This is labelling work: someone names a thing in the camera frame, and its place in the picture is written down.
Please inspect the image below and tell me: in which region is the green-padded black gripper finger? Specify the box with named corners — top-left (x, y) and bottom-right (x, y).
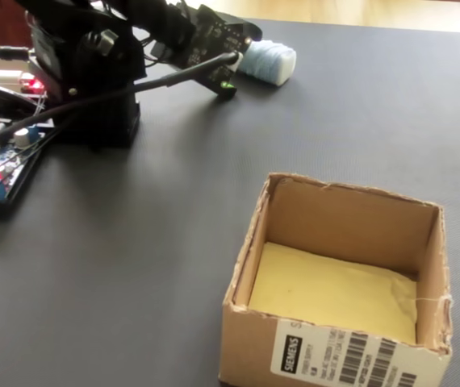
top-left (213, 78), bottom-right (237, 100)

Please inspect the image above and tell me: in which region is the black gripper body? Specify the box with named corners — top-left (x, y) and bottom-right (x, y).
top-left (151, 23), bottom-right (193, 65)

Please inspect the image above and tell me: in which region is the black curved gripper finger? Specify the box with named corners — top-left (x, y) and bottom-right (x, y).
top-left (217, 11), bottom-right (262, 41)

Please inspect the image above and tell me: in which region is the blue yarn-wrapped foam block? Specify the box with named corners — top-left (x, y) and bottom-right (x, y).
top-left (236, 39), bottom-right (298, 86)

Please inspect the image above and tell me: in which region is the brown cardboard box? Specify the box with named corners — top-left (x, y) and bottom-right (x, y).
top-left (218, 172), bottom-right (454, 387)

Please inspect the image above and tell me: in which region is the small board with red LED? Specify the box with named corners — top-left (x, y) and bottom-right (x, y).
top-left (19, 74), bottom-right (49, 96)

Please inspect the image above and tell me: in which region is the yellow foam pad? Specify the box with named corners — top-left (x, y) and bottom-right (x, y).
top-left (248, 241), bottom-right (419, 346)

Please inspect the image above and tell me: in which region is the white barcode shipping label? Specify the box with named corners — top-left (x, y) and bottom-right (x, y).
top-left (269, 320), bottom-right (420, 387)

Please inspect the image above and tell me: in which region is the black camera circuit board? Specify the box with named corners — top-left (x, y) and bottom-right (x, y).
top-left (171, 3), bottom-right (255, 92)

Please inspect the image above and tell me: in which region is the thick black camera cable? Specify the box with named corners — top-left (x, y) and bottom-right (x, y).
top-left (0, 52), bottom-right (243, 158)

